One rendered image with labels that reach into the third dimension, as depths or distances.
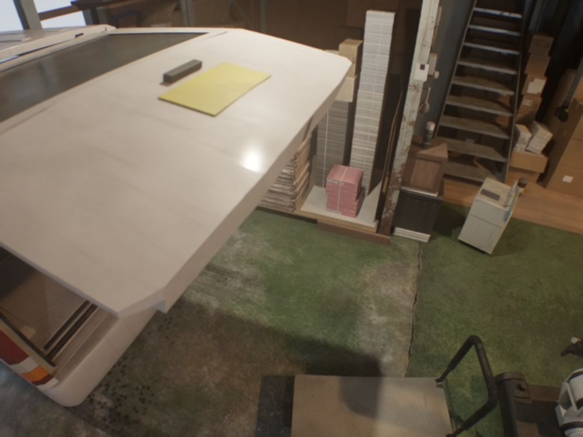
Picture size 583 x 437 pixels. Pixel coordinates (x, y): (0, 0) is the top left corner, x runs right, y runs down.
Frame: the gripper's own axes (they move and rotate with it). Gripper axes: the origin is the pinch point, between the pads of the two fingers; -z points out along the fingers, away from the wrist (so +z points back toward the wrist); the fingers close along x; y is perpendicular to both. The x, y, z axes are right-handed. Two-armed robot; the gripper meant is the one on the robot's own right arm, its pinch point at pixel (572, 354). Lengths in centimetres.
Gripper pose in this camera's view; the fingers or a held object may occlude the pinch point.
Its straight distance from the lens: 223.9
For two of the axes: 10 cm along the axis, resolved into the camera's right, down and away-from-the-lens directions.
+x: -9.6, -2.8, 0.3
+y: -2.1, 6.3, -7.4
